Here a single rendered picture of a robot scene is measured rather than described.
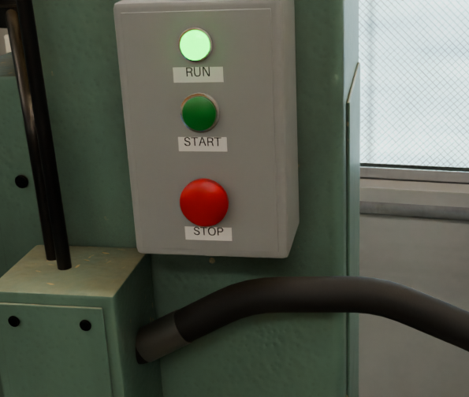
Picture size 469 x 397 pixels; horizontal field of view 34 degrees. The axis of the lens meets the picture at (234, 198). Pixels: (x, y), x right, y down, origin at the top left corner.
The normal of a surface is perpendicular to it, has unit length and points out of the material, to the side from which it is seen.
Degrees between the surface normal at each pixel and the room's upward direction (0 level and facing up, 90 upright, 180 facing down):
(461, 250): 90
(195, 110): 87
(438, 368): 90
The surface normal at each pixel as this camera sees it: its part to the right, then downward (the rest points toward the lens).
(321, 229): -0.19, 0.33
